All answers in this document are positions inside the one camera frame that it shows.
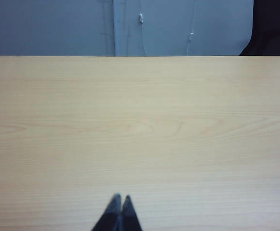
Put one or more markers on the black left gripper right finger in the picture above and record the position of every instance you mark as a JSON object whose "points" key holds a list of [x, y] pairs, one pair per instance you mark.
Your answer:
{"points": [[130, 215]]}

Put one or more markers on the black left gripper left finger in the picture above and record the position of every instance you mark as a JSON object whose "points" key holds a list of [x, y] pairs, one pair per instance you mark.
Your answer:
{"points": [[110, 214]]}

